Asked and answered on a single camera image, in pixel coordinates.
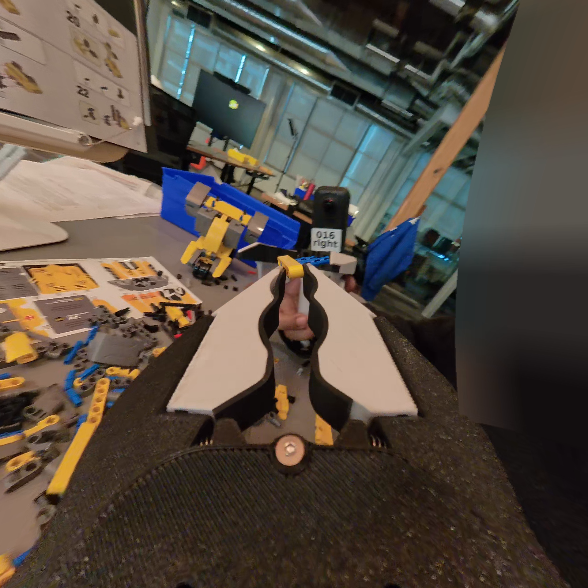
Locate wooden support post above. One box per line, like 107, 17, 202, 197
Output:
386, 43, 506, 230

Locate instruction booklet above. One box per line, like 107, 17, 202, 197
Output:
0, 0, 149, 153

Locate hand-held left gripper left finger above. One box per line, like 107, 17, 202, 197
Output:
165, 268, 282, 432

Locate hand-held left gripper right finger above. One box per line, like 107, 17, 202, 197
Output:
303, 266, 420, 433

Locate yellow grey toy robot model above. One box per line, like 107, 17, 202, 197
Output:
180, 181, 269, 280

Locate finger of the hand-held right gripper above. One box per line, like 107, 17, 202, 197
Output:
328, 251, 360, 289
235, 242, 288, 267

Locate wooden office desk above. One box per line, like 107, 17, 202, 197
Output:
186, 145, 276, 194

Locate black light stand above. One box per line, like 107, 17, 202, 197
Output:
276, 119, 299, 184

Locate pile of toy building parts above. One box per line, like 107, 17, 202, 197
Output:
0, 271, 212, 570

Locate sticker sheet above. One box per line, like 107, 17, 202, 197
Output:
0, 256, 204, 341

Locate yellow holed beam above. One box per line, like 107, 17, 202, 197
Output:
277, 254, 305, 279

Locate blue cloth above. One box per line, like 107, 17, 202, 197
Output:
360, 217, 421, 301

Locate grey curved panel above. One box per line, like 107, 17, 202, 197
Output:
87, 331, 150, 368

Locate white paper sheets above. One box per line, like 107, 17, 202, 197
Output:
0, 156, 162, 223

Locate person's right hand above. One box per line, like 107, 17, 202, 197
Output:
278, 279, 319, 343

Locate white book stand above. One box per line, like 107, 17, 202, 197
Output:
0, 0, 153, 253

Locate black monitor screen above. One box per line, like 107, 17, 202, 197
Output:
192, 69, 267, 150

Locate blue plastic bin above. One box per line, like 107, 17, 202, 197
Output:
161, 167, 301, 267

